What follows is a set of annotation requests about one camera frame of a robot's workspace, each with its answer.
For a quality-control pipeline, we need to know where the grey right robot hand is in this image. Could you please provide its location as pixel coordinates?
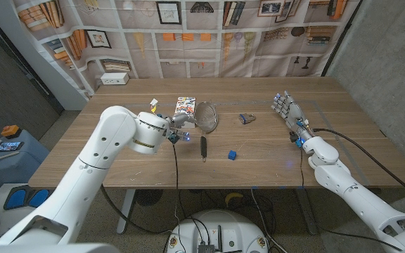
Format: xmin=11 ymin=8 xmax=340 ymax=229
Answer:
xmin=271 ymin=90 xmax=314 ymax=143

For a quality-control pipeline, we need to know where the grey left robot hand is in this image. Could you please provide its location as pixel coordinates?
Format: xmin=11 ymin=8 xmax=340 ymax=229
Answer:
xmin=169 ymin=112 xmax=197 ymax=143

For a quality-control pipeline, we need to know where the metal mesh sieve black handle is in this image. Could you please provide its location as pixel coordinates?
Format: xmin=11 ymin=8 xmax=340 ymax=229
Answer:
xmin=194 ymin=100 xmax=219 ymax=163

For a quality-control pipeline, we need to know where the colourful printed white box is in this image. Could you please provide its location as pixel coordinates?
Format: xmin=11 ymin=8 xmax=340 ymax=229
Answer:
xmin=173 ymin=96 xmax=197 ymax=129

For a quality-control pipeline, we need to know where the printed bookshelf backdrop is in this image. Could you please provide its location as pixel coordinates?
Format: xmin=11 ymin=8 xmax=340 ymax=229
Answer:
xmin=12 ymin=0 xmax=364 ymax=99

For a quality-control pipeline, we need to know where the white power strip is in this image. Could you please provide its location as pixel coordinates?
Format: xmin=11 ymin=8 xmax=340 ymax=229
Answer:
xmin=100 ymin=72 xmax=130 ymax=86

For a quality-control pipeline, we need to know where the black round base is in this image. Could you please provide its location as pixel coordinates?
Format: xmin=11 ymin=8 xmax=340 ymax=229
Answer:
xmin=134 ymin=189 xmax=164 ymax=207

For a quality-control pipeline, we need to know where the black backdrop stand pole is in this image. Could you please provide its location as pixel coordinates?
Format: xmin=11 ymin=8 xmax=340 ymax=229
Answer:
xmin=321 ymin=0 xmax=364 ymax=77

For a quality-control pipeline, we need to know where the yellow curved object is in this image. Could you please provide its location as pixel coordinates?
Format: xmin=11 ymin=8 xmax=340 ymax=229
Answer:
xmin=224 ymin=192 xmax=245 ymax=207

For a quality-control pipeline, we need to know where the dark table leg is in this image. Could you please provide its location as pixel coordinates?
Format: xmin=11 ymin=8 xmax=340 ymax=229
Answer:
xmin=295 ymin=188 xmax=319 ymax=235

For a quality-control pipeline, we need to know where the white table leg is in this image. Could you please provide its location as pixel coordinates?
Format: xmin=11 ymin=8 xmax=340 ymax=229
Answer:
xmin=116 ymin=188 xmax=136 ymax=235

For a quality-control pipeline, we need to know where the white robot torso base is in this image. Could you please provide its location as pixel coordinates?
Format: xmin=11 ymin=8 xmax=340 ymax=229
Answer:
xmin=166 ymin=209 xmax=269 ymax=253

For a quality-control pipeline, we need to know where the orange and black object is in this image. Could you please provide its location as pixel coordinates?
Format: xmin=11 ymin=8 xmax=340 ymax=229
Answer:
xmin=0 ymin=124 xmax=23 ymax=139

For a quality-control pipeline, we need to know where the black smartphone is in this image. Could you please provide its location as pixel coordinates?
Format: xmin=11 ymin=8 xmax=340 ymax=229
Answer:
xmin=0 ymin=141 xmax=25 ymax=152

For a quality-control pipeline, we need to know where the black pedal with blue pads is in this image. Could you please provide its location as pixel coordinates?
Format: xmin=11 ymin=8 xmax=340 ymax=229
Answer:
xmin=4 ymin=186 xmax=52 ymax=211

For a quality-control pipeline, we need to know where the white floor platform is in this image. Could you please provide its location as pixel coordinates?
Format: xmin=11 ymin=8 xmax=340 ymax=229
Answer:
xmin=0 ymin=183 xmax=66 ymax=243

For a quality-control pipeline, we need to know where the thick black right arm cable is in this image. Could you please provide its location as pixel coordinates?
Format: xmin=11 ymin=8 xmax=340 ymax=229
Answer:
xmin=311 ymin=127 xmax=405 ymax=205

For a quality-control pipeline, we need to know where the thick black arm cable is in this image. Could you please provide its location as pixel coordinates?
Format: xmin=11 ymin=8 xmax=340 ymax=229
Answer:
xmin=311 ymin=127 xmax=405 ymax=205
xmin=99 ymin=183 xmax=170 ymax=235

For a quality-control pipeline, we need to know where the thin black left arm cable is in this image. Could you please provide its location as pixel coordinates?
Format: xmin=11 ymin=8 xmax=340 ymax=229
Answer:
xmin=172 ymin=142 xmax=189 ymax=253

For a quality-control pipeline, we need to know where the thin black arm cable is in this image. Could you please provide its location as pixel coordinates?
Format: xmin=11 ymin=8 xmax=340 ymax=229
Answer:
xmin=299 ymin=147 xmax=404 ymax=252
xmin=172 ymin=142 xmax=189 ymax=253

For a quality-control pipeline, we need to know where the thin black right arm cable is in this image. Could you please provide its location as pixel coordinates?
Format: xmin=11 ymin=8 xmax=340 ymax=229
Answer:
xmin=299 ymin=147 xmax=404 ymax=252

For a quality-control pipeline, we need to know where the grey floor cable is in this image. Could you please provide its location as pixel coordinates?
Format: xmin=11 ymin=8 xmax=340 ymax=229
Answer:
xmin=250 ymin=188 xmax=290 ymax=253

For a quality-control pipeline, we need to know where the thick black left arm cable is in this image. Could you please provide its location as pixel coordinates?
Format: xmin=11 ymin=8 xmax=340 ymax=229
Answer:
xmin=99 ymin=183 xmax=170 ymax=235

